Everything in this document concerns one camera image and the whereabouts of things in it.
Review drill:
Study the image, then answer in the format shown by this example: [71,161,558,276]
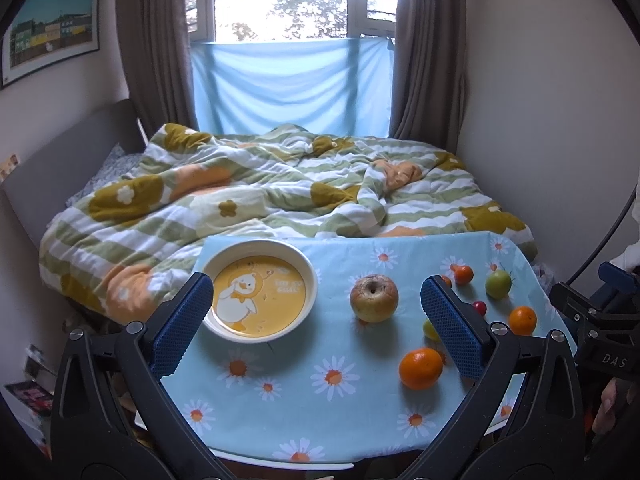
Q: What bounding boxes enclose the green apple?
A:
[423,318,440,342]
[485,269,512,300]

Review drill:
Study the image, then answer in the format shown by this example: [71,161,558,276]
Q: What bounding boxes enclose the large orange mandarin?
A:
[398,348,444,390]

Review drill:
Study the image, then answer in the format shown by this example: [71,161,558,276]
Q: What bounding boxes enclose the large wrinkled apple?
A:
[349,274,399,324]

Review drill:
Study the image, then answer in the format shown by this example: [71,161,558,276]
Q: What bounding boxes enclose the right hand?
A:
[591,378,622,436]

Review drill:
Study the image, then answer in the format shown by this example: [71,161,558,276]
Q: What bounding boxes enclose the red cherry tomato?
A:
[473,301,487,315]

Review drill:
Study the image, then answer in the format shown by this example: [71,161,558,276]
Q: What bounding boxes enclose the white bowl with duck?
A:
[195,240,318,344]

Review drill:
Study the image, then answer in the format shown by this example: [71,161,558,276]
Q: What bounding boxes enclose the blue daisy tablecloth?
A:
[162,232,563,468]

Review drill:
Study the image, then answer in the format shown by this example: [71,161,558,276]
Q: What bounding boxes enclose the green striped floral duvet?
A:
[39,124,538,324]

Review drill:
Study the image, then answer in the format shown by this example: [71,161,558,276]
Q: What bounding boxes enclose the grey bed headboard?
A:
[2,99,145,246]

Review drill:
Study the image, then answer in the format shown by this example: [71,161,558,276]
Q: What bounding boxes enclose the right brown curtain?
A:
[390,0,468,153]

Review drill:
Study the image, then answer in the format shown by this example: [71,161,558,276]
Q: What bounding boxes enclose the brown curtain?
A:
[115,0,198,136]
[390,0,468,153]

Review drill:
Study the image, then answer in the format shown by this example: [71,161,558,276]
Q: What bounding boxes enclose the blue window cloth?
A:
[191,38,395,138]

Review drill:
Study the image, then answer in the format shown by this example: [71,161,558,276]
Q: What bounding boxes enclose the left brown curtain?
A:
[115,0,198,136]

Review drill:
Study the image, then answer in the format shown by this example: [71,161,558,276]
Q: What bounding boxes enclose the framed town picture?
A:
[1,0,100,87]

